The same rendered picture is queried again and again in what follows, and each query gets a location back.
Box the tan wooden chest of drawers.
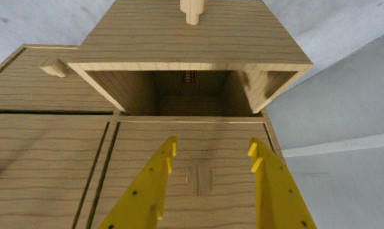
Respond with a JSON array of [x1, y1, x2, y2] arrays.
[[0, 44, 288, 229]]

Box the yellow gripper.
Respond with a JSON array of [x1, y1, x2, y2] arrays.
[[97, 136, 317, 229]]

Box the red and white eraser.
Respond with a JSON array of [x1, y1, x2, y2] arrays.
[[181, 70, 197, 83]]

